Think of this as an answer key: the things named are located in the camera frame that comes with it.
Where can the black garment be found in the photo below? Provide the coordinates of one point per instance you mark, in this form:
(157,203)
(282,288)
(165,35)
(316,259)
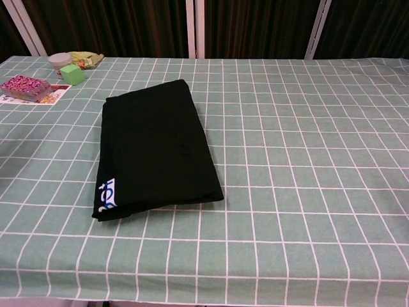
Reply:
(153,150)

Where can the white frame post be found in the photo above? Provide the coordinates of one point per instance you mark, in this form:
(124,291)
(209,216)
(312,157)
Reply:
(28,32)
(316,32)
(195,28)

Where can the light green cube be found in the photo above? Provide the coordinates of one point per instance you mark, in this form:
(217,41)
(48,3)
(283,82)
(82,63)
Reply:
(73,75)

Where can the white round jar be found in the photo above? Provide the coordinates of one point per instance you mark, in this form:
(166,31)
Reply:
(57,60)

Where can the pink patterned box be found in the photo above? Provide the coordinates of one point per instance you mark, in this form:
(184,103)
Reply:
(25,86)

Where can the green white checked tablecloth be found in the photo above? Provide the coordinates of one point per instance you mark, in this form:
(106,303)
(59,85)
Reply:
(287,224)

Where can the dark pleated curtain panel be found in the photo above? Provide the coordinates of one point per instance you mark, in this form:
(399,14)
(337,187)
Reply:
(255,28)
(367,28)
(9,38)
(112,28)

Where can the yellow-green snack bag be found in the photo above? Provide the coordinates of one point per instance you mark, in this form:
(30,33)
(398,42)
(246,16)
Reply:
(89,59)

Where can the white printed card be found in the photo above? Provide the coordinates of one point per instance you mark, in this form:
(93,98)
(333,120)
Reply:
(59,92)

